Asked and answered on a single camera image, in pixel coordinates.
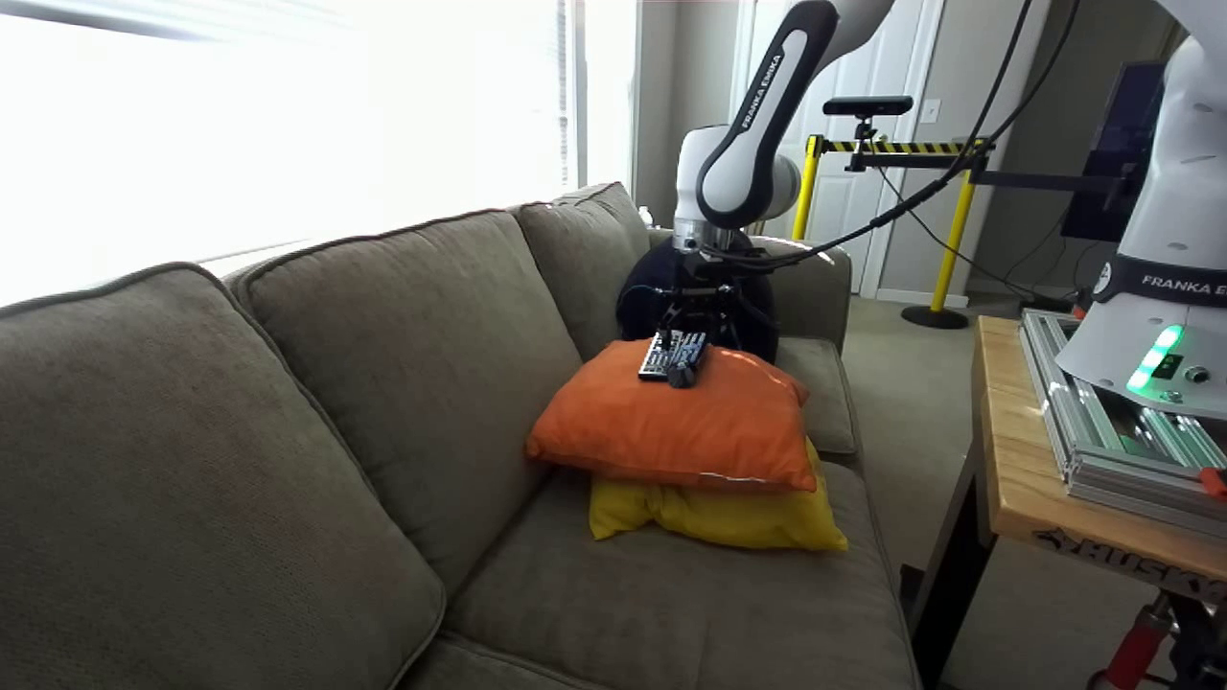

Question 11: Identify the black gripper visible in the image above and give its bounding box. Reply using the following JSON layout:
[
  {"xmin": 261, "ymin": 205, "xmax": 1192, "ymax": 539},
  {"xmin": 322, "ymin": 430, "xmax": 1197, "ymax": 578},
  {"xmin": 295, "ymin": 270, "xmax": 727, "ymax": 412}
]
[{"xmin": 663, "ymin": 254, "xmax": 741, "ymax": 344}]

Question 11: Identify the silver remote control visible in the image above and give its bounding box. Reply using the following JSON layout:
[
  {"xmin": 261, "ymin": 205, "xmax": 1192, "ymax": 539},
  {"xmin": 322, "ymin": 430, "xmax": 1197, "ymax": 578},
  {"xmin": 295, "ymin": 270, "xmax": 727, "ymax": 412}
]
[{"xmin": 667, "ymin": 329, "xmax": 704, "ymax": 387}]

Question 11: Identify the black RCA remote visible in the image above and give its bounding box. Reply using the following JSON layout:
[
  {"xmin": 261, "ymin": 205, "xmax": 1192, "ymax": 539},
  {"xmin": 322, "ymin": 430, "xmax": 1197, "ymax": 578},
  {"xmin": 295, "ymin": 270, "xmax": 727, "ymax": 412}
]
[{"xmin": 635, "ymin": 329, "xmax": 679, "ymax": 378}]

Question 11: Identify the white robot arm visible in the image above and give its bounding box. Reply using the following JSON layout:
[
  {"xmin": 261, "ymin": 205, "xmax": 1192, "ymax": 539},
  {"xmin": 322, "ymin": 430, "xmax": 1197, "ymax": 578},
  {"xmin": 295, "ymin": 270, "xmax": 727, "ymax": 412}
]
[{"xmin": 673, "ymin": 0, "xmax": 1227, "ymax": 419}]

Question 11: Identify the dark navy pillow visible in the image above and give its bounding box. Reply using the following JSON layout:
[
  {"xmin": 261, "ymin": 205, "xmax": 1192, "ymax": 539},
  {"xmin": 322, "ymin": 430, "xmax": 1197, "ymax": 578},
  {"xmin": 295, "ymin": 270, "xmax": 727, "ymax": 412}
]
[{"xmin": 612, "ymin": 242, "xmax": 780, "ymax": 362}]

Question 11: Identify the orange pillow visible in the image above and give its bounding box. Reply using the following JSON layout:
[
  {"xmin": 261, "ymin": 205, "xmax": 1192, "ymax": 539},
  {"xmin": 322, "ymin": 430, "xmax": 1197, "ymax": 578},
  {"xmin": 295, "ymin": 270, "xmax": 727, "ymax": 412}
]
[{"xmin": 526, "ymin": 341, "xmax": 818, "ymax": 491}]

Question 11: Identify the white door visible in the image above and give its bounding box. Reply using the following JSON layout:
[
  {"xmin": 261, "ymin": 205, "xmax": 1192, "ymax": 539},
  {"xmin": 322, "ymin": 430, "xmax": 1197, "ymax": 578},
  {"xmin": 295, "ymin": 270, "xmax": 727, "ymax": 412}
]
[{"xmin": 727, "ymin": 0, "xmax": 946, "ymax": 298}]

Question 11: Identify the yellow black barrier stand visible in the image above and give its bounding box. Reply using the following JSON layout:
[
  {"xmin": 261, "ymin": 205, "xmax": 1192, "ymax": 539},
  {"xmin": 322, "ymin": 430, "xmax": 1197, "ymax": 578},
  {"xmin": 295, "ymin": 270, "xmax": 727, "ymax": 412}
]
[{"xmin": 791, "ymin": 129, "xmax": 998, "ymax": 334}]

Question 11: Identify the yellow pillow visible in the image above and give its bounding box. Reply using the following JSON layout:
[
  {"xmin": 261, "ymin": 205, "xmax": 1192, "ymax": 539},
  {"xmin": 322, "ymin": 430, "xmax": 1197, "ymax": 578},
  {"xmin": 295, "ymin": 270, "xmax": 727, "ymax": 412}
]
[{"xmin": 585, "ymin": 440, "xmax": 846, "ymax": 551}]

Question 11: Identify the wooden table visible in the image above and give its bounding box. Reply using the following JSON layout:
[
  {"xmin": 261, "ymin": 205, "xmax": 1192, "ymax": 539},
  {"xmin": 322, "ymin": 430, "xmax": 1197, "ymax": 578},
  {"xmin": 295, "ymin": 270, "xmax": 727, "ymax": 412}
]
[{"xmin": 974, "ymin": 311, "xmax": 1227, "ymax": 603}]

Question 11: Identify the black stereo camera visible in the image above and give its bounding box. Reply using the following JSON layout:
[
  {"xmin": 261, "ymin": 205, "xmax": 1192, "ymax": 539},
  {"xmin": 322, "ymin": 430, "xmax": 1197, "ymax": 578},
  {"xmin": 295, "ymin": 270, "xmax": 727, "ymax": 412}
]
[{"xmin": 822, "ymin": 96, "xmax": 912, "ymax": 119}]

